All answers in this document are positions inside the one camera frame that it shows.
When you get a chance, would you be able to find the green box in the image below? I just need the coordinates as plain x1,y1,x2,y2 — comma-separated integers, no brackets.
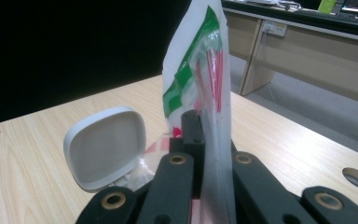
318,0,337,14

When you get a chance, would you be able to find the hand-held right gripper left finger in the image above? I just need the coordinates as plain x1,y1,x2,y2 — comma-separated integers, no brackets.
169,108,207,200

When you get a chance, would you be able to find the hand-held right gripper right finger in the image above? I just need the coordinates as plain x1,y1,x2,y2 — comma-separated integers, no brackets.
229,139,240,156

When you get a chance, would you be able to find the black curtain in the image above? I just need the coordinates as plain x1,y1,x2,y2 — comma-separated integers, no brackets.
0,0,194,127

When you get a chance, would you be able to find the pink and white plastic bag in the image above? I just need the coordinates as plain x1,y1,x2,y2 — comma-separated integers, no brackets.
143,0,238,224

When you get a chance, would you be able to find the white wall socket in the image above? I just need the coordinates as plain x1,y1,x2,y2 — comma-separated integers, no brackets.
260,20,288,38

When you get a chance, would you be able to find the black keyboard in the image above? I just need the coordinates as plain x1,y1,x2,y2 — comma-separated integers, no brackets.
295,8,358,26

